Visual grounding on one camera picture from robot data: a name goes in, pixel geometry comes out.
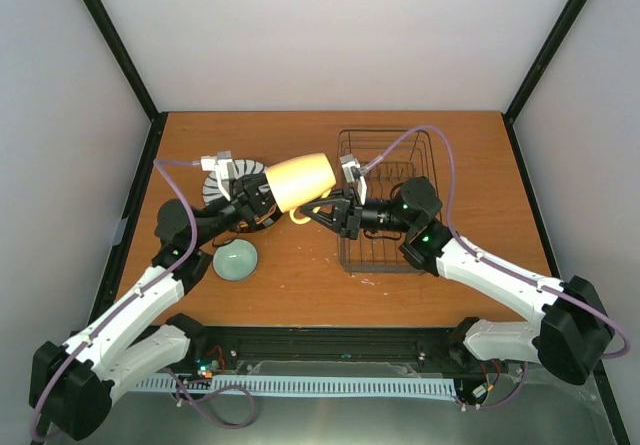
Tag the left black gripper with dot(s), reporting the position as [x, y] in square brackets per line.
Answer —
[248, 185]

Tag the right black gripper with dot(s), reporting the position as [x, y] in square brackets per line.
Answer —
[345, 213]

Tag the white blue striped plate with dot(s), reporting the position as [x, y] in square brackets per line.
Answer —
[243, 167]

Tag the yellow ceramic mug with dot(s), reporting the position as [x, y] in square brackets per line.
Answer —
[300, 180]

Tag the pale green ceramic bowl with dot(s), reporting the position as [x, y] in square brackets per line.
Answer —
[236, 260]

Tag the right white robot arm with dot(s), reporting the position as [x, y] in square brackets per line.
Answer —
[562, 326]

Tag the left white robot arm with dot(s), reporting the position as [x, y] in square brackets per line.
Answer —
[74, 384]

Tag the dark striped bottom plate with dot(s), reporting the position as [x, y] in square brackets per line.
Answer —
[257, 224]

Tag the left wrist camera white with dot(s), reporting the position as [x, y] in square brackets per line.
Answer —
[221, 169]

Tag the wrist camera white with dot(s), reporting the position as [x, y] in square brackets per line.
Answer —
[221, 169]
[354, 175]

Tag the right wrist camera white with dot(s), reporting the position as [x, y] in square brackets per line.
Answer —
[354, 175]

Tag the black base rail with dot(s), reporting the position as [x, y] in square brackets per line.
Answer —
[425, 349]

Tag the light blue cable duct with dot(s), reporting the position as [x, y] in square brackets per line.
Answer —
[324, 387]

